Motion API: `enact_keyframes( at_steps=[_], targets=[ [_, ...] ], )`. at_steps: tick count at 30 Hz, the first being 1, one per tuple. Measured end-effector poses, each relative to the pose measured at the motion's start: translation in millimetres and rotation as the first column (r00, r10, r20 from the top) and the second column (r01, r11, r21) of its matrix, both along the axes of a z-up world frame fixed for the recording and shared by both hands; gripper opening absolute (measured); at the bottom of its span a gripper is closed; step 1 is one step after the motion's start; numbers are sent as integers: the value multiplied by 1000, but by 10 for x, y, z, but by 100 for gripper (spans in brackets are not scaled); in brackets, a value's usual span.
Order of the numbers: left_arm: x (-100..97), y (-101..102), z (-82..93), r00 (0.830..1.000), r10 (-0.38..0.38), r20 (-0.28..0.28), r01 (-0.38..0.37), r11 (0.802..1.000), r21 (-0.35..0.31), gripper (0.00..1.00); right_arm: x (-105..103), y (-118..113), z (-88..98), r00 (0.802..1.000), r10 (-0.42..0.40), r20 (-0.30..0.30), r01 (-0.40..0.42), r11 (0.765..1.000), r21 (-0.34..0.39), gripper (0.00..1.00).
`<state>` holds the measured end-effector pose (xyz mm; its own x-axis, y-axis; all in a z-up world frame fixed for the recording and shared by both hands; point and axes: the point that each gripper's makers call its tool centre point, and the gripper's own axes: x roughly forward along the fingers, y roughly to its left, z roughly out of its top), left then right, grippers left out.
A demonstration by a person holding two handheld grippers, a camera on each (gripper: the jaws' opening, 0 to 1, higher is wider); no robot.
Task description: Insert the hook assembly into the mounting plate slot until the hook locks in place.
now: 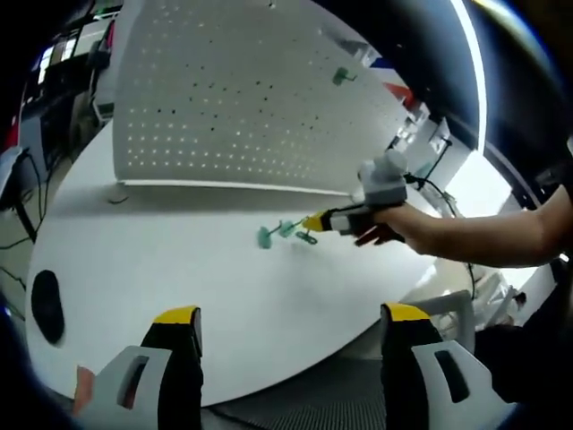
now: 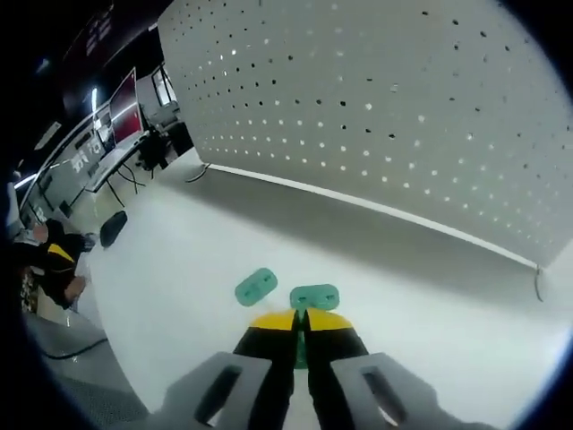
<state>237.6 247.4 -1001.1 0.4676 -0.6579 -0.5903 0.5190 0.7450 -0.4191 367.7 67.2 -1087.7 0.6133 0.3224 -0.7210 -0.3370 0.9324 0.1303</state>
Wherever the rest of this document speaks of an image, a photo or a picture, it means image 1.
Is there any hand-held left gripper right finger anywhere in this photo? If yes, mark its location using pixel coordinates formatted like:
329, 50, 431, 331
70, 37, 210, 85
380, 302, 493, 430

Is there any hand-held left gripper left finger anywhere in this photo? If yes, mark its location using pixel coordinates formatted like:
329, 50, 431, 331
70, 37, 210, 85
91, 305, 205, 430

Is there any white perforated mounting plate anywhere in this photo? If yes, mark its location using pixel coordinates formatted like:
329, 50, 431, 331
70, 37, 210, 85
105, 0, 406, 205

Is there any person's right hand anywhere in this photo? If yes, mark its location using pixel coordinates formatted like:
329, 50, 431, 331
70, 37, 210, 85
371, 203, 431, 256

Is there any black tripod stand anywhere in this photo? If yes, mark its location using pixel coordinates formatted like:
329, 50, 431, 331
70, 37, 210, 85
424, 138, 451, 180

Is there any white storage shelf rack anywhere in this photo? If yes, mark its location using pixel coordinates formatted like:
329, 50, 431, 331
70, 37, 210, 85
380, 66, 451, 151

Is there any salmon pink sheet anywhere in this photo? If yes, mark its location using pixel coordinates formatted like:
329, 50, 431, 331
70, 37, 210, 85
73, 365, 96, 417

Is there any grey ribbed floor mat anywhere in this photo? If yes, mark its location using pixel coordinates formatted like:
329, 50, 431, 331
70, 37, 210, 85
201, 353, 386, 430

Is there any ceiling light strip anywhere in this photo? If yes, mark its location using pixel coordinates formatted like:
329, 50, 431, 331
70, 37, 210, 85
449, 0, 489, 156

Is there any white tray on black stand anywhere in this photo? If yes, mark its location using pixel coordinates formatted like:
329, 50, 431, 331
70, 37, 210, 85
0, 147, 46, 243

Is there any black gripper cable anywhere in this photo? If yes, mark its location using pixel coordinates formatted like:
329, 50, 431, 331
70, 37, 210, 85
402, 174, 478, 310

